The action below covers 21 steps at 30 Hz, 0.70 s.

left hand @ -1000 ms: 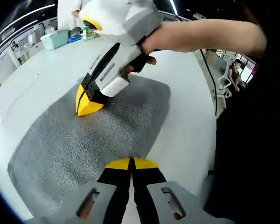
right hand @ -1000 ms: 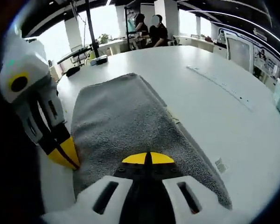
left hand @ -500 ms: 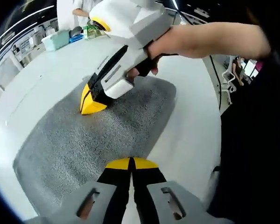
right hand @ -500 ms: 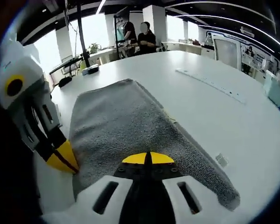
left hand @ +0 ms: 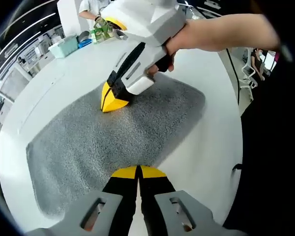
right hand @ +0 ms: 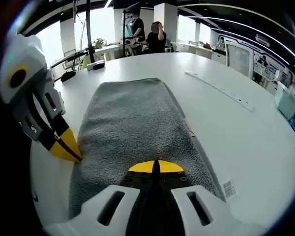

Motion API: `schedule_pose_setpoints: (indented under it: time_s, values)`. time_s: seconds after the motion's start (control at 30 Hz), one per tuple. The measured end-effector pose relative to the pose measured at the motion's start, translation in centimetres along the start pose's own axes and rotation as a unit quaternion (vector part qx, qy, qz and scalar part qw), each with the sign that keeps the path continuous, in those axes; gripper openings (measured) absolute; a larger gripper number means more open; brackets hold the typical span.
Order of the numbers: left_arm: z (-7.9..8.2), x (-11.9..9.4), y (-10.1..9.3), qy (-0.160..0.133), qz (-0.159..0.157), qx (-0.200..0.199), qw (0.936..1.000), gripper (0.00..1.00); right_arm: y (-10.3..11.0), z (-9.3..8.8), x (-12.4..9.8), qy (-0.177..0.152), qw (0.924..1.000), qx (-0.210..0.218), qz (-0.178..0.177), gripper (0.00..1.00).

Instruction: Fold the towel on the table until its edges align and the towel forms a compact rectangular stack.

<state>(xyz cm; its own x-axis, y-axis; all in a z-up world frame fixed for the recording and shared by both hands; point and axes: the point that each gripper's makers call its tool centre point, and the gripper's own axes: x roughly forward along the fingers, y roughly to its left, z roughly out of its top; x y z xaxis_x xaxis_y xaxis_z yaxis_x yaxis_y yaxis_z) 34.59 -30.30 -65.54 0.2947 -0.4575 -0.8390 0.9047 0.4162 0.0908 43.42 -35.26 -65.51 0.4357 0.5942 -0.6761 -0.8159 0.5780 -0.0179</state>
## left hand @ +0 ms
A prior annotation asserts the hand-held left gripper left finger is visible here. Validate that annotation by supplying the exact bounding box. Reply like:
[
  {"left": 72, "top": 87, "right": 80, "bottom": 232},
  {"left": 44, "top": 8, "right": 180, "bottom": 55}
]
[{"left": 27, "top": 166, "right": 139, "bottom": 236}]

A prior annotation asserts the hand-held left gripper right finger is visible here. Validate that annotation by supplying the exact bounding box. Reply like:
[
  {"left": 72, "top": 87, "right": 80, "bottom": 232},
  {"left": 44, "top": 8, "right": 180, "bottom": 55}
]
[{"left": 139, "top": 165, "right": 248, "bottom": 236}]

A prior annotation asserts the grey towel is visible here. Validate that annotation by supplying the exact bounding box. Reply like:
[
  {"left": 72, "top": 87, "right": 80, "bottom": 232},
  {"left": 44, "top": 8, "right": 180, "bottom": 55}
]
[{"left": 26, "top": 72, "right": 207, "bottom": 217}]

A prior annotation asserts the person's right hand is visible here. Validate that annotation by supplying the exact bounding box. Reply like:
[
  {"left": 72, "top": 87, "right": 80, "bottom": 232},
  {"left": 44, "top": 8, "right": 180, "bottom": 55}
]
[{"left": 147, "top": 16, "right": 208, "bottom": 77}]

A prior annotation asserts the green white carton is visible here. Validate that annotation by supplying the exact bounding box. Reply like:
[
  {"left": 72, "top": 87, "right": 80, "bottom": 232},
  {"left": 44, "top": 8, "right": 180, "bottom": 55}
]
[{"left": 89, "top": 28, "right": 107, "bottom": 45}]

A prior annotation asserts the small blue tray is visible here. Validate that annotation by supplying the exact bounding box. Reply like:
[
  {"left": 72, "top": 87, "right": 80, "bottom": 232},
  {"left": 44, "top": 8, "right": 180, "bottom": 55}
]
[{"left": 77, "top": 39, "right": 93, "bottom": 49}]

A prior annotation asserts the green potted plant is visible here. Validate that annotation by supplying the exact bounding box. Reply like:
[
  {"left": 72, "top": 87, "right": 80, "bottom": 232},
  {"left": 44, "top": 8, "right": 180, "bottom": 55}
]
[{"left": 93, "top": 15, "right": 114, "bottom": 37}]

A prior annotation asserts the teal storage box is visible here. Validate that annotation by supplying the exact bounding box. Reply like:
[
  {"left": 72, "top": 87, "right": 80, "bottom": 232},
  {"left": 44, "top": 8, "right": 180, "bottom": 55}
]
[{"left": 48, "top": 35, "right": 80, "bottom": 59}]

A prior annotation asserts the person's dark shirt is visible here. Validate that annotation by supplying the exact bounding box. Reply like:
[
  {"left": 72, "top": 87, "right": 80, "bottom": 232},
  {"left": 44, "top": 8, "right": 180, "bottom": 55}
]
[{"left": 222, "top": 48, "right": 295, "bottom": 236}]

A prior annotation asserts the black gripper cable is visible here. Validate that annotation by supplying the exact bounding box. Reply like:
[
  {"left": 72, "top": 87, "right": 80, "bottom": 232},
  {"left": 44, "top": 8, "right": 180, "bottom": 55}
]
[{"left": 225, "top": 48, "right": 242, "bottom": 107}]

